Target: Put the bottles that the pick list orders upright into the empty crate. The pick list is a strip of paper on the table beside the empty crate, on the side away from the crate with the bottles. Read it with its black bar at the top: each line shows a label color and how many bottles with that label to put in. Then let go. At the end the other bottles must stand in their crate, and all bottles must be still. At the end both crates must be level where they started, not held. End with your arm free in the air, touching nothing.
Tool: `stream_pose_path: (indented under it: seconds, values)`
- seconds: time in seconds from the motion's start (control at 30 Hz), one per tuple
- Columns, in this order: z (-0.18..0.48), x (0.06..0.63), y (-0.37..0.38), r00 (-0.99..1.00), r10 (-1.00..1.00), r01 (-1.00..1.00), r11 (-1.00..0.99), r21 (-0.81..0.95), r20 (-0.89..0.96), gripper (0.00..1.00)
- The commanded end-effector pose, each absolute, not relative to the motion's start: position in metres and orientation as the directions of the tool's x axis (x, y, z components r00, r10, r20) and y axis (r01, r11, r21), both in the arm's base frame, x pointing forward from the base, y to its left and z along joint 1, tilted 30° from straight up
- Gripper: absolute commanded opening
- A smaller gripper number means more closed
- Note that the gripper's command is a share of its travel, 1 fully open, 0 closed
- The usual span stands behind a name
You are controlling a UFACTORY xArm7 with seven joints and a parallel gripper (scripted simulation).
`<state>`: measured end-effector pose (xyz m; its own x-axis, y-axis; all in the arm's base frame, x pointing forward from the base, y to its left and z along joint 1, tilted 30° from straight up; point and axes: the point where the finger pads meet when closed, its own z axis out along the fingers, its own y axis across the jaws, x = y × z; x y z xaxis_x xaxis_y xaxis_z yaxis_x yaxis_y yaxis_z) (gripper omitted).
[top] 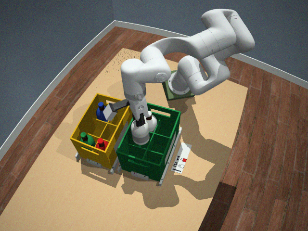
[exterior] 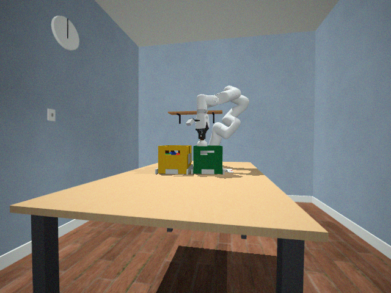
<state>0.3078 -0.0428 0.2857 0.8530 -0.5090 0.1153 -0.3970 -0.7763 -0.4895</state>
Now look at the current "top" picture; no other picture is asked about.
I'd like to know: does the blue bottle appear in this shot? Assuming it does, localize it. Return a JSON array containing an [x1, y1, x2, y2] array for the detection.
[[96, 102, 108, 122]]

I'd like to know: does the green plastic bottle crate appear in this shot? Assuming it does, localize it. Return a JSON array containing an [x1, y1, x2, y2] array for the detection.
[[116, 103, 181, 182]]

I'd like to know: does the red bottle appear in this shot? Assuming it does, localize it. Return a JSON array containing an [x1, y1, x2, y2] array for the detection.
[[96, 138, 109, 151]]

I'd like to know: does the white paper pick list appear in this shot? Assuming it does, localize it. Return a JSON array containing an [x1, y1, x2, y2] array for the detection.
[[171, 142, 192, 174]]

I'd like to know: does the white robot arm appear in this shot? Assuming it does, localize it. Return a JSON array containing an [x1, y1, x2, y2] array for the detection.
[[103, 9, 255, 121]]

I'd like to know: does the yellow crate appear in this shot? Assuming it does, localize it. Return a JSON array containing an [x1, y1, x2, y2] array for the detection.
[[70, 93, 132, 169]]

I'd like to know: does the white bottle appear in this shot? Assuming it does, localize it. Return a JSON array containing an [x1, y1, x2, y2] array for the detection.
[[131, 120, 150, 145]]

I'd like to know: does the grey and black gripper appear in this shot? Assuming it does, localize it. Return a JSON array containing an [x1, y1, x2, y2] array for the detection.
[[126, 95, 149, 127]]

